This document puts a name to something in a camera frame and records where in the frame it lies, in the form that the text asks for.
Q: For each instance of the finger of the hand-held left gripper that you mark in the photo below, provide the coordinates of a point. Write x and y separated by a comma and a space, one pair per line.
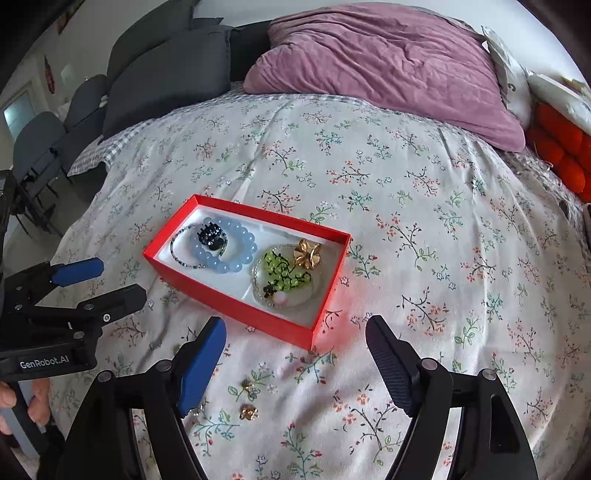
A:
78, 272
122, 300

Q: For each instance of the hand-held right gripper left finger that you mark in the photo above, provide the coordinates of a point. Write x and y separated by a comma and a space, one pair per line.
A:
203, 364

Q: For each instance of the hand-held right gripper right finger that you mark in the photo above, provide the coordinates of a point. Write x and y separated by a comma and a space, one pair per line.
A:
392, 369

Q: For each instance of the small gold earring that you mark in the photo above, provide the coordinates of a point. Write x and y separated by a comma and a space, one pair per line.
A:
248, 410
250, 386

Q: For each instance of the red cardboard box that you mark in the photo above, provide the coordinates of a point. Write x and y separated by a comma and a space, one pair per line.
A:
231, 309

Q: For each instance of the black hair claw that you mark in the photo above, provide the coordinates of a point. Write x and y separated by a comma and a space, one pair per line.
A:
210, 237

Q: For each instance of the gold flower clip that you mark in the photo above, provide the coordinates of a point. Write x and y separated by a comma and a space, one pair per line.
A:
307, 254

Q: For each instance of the person's left hand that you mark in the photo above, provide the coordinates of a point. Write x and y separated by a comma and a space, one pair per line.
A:
40, 401

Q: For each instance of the floral bedsheet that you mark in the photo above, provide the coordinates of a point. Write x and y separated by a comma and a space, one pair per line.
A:
415, 230

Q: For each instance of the glass door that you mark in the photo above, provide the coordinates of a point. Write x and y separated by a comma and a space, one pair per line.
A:
18, 108

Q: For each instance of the large dark grey pillow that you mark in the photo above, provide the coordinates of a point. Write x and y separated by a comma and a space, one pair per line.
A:
171, 74

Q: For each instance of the orange knotted cushion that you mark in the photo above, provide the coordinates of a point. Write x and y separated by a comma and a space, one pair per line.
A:
563, 147

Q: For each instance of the black pillow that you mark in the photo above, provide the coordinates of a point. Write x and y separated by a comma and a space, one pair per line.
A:
251, 50

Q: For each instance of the purple pillow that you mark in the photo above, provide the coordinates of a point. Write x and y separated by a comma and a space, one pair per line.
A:
392, 69

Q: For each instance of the white pillow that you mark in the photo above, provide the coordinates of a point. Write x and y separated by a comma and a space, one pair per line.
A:
554, 92
512, 78

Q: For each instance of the red wall decoration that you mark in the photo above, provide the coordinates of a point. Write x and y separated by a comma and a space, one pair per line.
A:
48, 74

